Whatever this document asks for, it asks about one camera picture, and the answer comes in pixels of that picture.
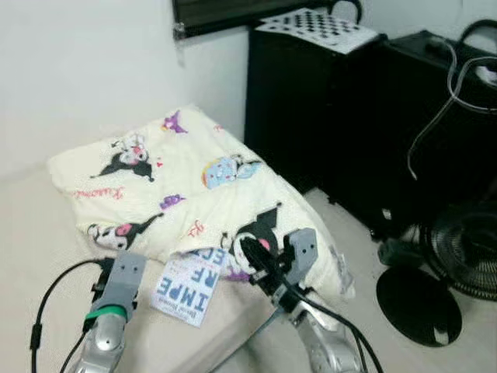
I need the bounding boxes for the white book blue letters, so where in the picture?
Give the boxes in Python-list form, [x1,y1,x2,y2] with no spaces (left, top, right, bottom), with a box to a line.
[150,247,230,327]

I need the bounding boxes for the cream sheeted bed mattress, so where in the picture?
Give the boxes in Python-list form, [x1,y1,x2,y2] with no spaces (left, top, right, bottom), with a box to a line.
[0,159,311,373]

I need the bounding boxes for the cream cartoon print quilt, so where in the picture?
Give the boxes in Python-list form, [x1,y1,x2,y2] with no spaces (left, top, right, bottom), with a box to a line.
[47,105,356,300]

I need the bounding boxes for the black floor fan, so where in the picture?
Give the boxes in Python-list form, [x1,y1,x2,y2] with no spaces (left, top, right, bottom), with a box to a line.
[376,204,497,348]

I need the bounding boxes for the wide black cabinet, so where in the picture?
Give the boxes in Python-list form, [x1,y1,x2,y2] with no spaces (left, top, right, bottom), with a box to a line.
[326,31,497,242]

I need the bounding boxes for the white power strip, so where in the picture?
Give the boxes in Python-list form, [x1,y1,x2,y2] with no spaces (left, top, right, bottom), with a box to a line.
[474,66,497,86]

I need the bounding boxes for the checkerboard calibration sheet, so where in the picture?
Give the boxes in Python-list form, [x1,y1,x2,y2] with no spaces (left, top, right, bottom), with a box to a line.
[255,8,379,55]

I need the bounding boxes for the dark window blind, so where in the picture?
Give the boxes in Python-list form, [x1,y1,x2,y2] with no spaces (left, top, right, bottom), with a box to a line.
[172,0,366,40]

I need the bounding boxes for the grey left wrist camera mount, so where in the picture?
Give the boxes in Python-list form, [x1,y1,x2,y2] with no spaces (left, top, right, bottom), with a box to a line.
[95,250,147,312]

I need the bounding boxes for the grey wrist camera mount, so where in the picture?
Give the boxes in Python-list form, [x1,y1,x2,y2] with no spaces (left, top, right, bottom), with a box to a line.
[95,250,147,312]
[281,228,318,284]

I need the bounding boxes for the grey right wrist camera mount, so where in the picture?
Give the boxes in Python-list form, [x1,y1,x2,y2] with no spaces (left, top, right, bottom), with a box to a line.
[281,228,318,284]

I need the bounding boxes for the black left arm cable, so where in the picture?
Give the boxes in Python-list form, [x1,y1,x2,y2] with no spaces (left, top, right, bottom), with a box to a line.
[30,259,106,373]

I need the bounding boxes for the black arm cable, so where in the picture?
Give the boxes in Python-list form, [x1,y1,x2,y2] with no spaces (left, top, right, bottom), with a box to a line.
[264,272,385,373]
[30,259,106,373]

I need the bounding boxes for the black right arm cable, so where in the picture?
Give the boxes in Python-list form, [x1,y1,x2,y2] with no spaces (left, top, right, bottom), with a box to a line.
[264,272,385,373]

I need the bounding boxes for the grey loose cable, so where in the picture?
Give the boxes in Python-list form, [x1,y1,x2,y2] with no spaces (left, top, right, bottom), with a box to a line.
[408,39,497,181]

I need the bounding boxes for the black arched handle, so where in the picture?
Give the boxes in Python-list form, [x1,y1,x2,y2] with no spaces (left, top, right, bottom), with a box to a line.
[458,19,497,47]

